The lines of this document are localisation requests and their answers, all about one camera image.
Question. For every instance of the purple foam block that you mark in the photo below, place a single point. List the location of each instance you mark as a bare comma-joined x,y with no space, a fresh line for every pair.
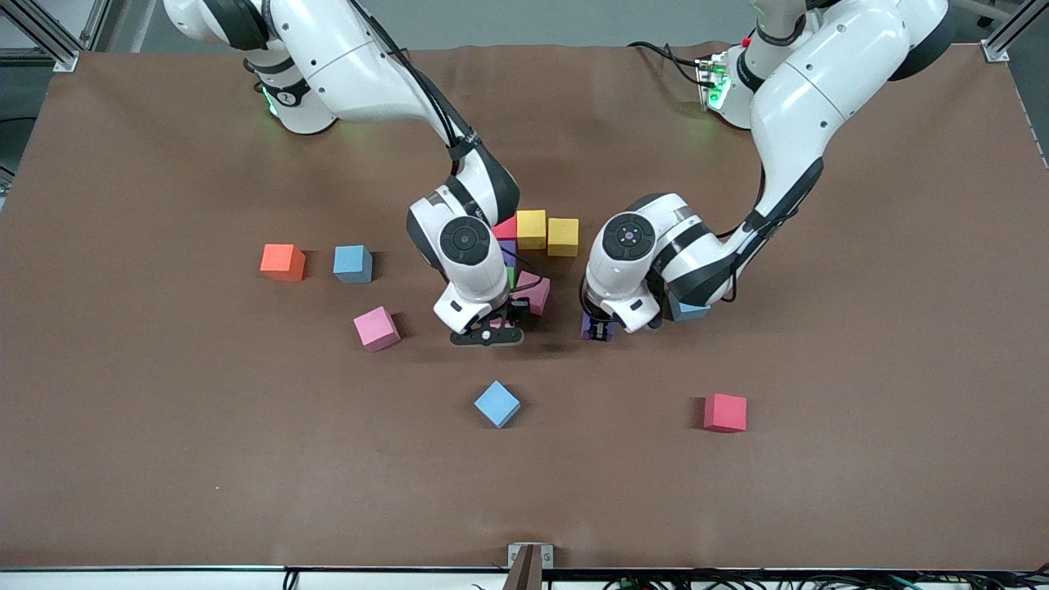
509,251
586,326

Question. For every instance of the yellow foam block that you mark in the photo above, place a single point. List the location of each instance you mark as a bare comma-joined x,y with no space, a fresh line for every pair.
563,236
532,228

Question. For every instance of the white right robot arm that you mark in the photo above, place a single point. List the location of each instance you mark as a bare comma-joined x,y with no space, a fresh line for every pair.
344,65

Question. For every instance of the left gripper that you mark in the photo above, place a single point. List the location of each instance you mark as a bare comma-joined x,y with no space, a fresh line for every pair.
601,329

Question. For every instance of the grey metal camera bracket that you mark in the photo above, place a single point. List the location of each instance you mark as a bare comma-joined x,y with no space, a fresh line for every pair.
530,565

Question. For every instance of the blue foam block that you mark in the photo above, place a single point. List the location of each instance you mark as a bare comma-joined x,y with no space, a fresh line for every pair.
688,312
352,262
497,402

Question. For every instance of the red foam block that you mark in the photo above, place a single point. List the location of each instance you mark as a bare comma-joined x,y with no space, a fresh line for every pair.
508,229
725,411

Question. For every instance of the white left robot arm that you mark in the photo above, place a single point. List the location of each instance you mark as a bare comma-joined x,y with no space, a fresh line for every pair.
787,106

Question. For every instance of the orange foam block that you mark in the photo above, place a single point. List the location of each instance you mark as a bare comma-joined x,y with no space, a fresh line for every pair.
281,260

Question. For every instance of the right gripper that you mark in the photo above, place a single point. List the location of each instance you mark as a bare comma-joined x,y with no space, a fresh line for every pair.
518,310

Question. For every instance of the aluminium frame profile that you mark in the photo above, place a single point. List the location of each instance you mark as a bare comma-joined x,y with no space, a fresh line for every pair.
61,59
1016,29

